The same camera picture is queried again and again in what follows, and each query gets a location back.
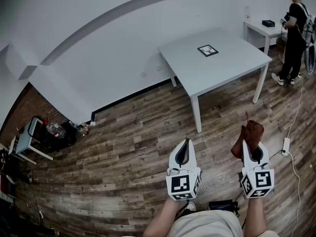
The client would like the brown cloth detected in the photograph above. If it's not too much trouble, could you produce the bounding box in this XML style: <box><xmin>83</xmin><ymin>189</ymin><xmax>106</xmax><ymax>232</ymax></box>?
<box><xmin>230</xmin><ymin>111</ymin><xmax>265</xmax><ymax>161</ymax></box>

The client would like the black device on floor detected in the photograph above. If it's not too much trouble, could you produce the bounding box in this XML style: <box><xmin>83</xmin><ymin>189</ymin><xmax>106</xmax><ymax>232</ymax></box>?
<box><xmin>208</xmin><ymin>199</ymin><xmax>240</xmax><ymax>217</ymax></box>

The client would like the person's beige clothing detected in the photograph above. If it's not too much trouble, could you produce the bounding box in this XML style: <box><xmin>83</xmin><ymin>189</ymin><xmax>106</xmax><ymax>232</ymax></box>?
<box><xmin>169</xmin><ymin>209</ymin><xmax>244</xmax><ymax>237</ymax></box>

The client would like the person's right forearm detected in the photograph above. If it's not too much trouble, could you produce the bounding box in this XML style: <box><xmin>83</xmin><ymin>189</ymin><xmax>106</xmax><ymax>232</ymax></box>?
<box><xmin>246</xmin><ymin>196</ymin><xmax>269</xmax><ymax>237</ymax></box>

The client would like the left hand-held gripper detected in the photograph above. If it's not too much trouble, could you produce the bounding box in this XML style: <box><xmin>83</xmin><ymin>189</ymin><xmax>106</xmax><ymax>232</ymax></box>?
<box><xmin>165</xmin><ymin>138</ymin><xmax>201</xmax><ymax>202</ymax></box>

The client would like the white power strip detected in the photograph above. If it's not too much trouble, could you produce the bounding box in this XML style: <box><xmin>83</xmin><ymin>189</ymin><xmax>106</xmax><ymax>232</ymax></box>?
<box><xmin>281</xmin><ymin>137</ymin><xmax>291</xmax><ymax>157</ymax></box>

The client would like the white stool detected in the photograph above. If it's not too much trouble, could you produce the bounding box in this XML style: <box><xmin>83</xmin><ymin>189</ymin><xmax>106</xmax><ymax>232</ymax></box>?
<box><xmin>8</xmin><ymin>116</ymin><xmax>54</xmax><ymax>165</ymax></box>

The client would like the black picture frame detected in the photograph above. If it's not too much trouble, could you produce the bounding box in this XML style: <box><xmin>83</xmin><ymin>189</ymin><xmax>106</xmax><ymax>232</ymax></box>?
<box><xmin>197</xmin><ymin>44</ymin><xmax>220</xmax><ymax>58</ymax></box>

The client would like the large clear water jug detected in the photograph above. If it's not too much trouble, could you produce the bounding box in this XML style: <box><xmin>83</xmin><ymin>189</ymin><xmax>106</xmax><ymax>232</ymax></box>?
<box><xmin>46</xmin><ymin>122</ymin><xmax>67</xmax><ymax>139</ymax></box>

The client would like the white power cable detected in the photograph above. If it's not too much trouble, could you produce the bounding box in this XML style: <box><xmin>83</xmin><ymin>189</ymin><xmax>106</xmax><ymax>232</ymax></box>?
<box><xmin>286</xmin><ymin>77</ymin><xmax>305</xmax><ymax>222</ymax></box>

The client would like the small white table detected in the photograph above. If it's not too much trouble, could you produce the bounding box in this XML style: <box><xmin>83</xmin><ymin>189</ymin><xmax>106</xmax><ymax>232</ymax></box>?
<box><xmin>243</xmin><ymin>18</ymin><xmax>288</xmax><ymax>55</ymax></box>

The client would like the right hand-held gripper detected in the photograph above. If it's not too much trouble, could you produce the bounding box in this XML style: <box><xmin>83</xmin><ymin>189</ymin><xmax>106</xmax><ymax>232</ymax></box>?
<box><xmin>240</xmin><ymin>139</ymin><xmax>276</xmax><ymax>199</ymax></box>

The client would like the large white table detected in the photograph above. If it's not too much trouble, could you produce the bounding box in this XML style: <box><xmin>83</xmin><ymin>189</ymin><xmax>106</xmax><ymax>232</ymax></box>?
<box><xmin>157</xmin><ymin>27</ymin><xmax>273</xmax><ymax>134</ymax></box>

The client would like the small clear bottle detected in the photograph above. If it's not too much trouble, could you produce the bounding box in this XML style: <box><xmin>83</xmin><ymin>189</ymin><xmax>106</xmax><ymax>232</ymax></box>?
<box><xmin>69</xmin><ymin>120</ymin><xmax>82</xmax><ymax>133</ymax></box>

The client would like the person's left forearm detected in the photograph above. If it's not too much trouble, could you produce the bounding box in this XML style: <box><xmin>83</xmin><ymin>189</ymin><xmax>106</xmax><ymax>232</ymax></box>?
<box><xmin>142</xmin><ymin>197</ymin><xmax>184</xmax><ymax>237</ymax></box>

